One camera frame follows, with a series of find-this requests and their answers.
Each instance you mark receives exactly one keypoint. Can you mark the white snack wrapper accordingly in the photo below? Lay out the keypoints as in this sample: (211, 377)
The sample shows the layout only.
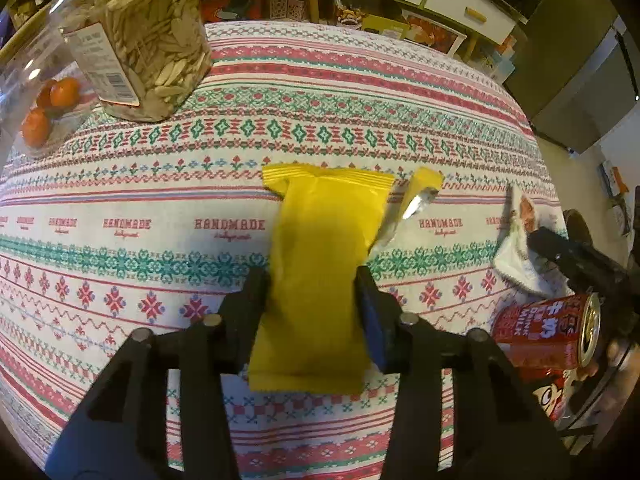
(520, 245)

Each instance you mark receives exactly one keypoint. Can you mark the wooden shelf unit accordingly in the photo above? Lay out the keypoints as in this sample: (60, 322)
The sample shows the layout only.
(30, 15)

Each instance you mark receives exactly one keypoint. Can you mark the clear jar of seeds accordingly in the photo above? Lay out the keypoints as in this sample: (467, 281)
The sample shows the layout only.
(150, 35)

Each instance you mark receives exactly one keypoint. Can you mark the patterned gift box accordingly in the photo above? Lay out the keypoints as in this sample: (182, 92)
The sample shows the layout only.
(286, 7)

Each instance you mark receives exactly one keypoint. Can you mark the patterned knit tablecloth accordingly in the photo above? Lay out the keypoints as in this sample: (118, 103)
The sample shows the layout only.
(150, 185)

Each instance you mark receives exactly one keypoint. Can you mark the narrow white drawer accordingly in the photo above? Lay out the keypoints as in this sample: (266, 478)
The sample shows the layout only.
(470, 10)

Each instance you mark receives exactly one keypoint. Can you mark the red cartoon snack packet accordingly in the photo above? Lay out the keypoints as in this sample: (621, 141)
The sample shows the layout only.
(547, 395)

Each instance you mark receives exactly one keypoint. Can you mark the white and orange carton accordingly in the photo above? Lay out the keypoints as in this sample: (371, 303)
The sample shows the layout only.
(612, 177)

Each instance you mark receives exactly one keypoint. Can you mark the yellow flat box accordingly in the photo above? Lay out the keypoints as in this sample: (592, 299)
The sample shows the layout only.
(382, 25)

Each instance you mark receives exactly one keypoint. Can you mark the white floor box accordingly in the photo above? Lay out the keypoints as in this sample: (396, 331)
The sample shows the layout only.
(620, 215)

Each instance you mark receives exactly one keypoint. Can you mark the torn yellow wrapper piece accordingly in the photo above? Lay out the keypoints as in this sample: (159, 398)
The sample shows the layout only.
(422, 182)

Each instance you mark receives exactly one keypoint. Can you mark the orange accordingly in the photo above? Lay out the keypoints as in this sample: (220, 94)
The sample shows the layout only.
(35, 127)
(65, 91)
(44, 95)

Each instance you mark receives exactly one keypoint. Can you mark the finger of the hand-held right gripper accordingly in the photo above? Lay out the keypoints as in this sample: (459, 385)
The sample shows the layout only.
(575, 260)

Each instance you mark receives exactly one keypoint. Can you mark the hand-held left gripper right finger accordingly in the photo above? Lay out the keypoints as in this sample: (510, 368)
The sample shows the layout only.
(371, 312)

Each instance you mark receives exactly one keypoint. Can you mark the clear plastic container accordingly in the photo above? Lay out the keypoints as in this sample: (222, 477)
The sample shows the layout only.
(27, 60)

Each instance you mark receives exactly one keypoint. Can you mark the yellow snack packet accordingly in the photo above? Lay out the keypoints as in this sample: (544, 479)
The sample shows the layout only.
(320, 240)

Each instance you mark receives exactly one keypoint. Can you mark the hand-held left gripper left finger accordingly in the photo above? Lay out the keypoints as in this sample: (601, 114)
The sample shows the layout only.
(250, 305)

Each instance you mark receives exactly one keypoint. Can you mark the dark brown trash bin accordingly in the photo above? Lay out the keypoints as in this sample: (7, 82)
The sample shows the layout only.
(577, 222)

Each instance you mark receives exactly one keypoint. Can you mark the white and blue box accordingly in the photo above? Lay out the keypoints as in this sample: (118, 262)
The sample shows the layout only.
(492, 57)

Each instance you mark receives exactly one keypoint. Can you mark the red picture gift box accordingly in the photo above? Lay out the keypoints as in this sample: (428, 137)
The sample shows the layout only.
(431, 32)

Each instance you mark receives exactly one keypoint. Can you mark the red drink can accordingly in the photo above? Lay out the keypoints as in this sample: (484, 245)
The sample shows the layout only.
(540, 332)

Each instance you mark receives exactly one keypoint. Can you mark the grey refrigerator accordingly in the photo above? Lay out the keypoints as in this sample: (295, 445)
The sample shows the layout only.
(575, 75)

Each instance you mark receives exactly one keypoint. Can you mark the white drawer cabinet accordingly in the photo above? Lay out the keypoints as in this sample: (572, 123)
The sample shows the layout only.
(313, 5)

